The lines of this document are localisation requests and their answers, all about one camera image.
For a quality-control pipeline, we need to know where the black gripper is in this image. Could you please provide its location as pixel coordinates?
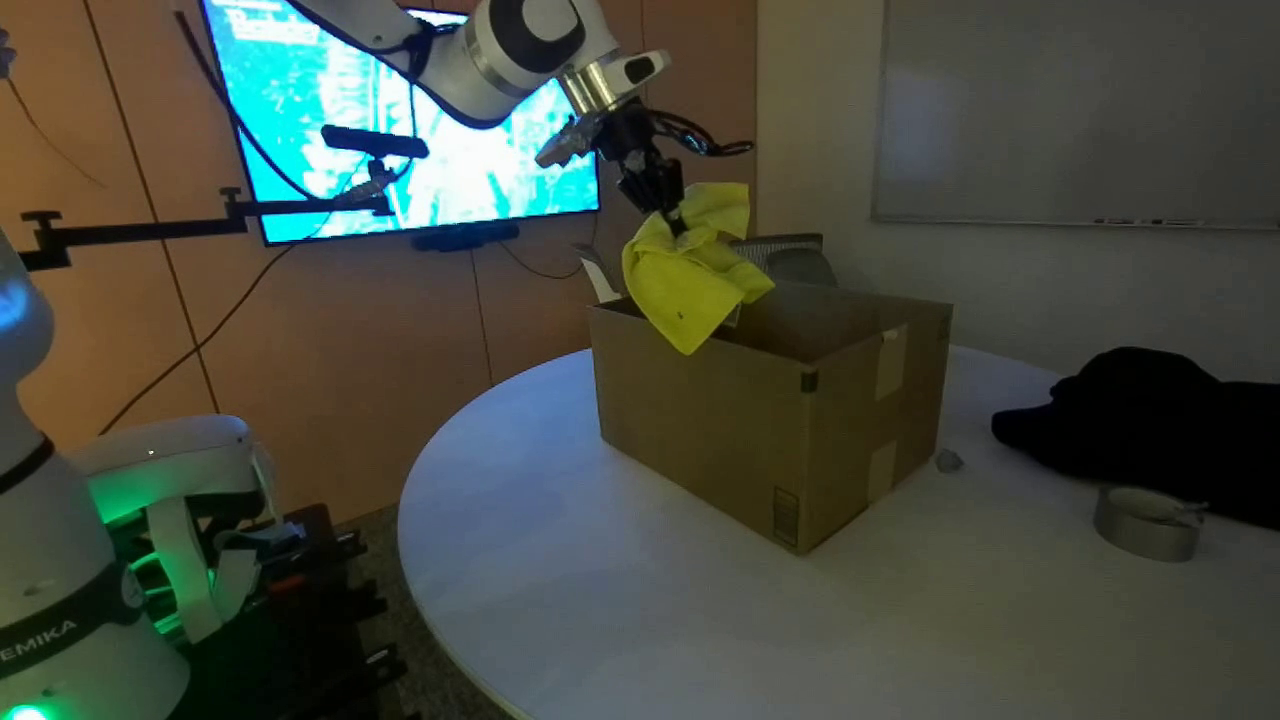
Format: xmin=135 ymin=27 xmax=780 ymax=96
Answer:
xmin=595 ymin=102 xmax=702 ymax=241

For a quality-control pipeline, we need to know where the yellow microfiber towel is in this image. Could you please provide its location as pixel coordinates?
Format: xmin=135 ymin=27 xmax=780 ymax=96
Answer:
xmin=617 ymin=181 xmax=780 ymax=360

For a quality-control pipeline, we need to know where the open cardboard box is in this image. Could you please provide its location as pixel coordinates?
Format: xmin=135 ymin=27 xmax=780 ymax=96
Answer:
xmin=577 ymin=257 xmax=957 ymax=560

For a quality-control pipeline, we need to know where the grey chair backrest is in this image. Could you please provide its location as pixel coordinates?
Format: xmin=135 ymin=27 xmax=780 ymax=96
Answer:
xmin=735 ymin=231 xmax=845 ymax=290

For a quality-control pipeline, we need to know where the black bar under monitor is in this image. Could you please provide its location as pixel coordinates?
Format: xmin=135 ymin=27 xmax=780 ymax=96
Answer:
xmin=409 ymin=221 xmax=526 ymax=258

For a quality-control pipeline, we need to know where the black clothing pile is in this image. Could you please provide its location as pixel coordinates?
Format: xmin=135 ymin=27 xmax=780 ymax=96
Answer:
xmin=990 ymin=342 xmax=1280 ymax=531

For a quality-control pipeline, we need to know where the grey tape roll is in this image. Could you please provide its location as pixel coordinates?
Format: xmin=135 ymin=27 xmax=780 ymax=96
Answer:
xmin=1093 ymin=485 xmax=1211 ymax=565

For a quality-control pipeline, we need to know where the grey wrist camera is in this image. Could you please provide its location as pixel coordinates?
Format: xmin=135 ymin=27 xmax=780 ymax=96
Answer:
xmin=534 ymin=106 xmax=605 ymax=170

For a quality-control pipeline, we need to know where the black stereo camera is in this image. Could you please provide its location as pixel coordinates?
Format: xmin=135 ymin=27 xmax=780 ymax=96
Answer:
xmin=317 ymin=119 xmax=435 ymax=163

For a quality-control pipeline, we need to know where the wall-mounted TV monitor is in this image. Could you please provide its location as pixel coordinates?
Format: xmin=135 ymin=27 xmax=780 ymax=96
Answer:
xmin=197 ymin=0 xmax=605 ymax=252

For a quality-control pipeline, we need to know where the wall whiteboard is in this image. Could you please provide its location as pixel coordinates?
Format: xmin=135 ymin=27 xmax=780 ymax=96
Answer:
xmin=871 ymin=0 xmax=1280 ymax=241

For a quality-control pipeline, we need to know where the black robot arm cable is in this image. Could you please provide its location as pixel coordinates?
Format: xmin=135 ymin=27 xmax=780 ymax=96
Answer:
xmin=172 ymin=7 xmax=391 ymax=212

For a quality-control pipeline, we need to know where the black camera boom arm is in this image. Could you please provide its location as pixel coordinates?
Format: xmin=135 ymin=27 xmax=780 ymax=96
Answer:
xmin=18 ymin=181 xmax=404 ymax=271

